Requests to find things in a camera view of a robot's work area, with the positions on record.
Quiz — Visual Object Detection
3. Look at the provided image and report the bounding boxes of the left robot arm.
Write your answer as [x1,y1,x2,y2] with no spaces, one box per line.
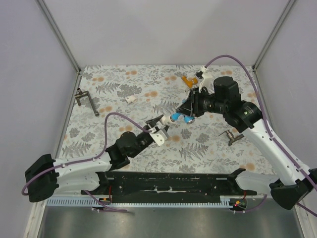
[21,113,174,203]

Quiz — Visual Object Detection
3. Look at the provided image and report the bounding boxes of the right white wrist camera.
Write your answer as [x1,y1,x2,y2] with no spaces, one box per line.
[195,66,214,93]

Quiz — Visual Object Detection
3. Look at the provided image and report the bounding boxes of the aluminium frame post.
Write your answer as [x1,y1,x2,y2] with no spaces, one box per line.
[35,0,81,74]
[252,0,298,71]

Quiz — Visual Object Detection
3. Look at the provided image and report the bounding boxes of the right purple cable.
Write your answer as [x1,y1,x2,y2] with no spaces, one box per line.
[204,55,317,218]

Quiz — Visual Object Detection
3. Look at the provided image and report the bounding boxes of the dark metal faucet left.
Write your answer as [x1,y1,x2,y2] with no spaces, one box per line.
[74,88,99,117]

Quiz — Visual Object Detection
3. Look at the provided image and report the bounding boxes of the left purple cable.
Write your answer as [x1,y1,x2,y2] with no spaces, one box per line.
[21,112,149,214]

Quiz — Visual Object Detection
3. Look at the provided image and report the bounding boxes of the blue plastic faucet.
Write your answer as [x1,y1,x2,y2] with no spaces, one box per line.
[171,99,195,124]

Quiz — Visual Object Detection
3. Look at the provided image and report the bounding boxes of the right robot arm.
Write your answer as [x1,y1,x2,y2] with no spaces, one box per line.
[176,76,317,210]

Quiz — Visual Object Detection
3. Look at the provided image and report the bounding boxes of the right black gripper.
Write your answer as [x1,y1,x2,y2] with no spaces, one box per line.
[176,87,227,118]

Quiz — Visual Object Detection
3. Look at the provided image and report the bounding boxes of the purple cable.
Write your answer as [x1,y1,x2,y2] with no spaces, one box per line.
[204,55,317,218]
[21,112,149,214]

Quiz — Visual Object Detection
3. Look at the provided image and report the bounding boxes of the floral patterned mat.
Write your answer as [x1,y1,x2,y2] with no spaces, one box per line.
[59,65,274,174]

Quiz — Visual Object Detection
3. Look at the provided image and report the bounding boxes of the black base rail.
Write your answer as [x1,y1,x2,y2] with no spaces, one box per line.
[90,171,257,204]

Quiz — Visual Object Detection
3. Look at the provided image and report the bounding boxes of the right aluminium frame post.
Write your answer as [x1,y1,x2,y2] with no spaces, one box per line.
[252,0,298,71]

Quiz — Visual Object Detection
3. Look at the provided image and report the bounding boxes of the white plastic elbow fitting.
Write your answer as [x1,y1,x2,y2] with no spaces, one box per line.
[159,115,174,126]

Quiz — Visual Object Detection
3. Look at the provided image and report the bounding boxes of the orange plastic faucet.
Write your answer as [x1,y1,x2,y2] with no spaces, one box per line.
[182,76,198,89]

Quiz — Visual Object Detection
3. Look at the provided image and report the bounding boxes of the left aluminium frame post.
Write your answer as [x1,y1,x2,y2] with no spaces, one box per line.
[35,0,81,74]

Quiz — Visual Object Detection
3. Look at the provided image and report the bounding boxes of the white slotted cable duct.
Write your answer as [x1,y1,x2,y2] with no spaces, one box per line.
[46,196,230,208]

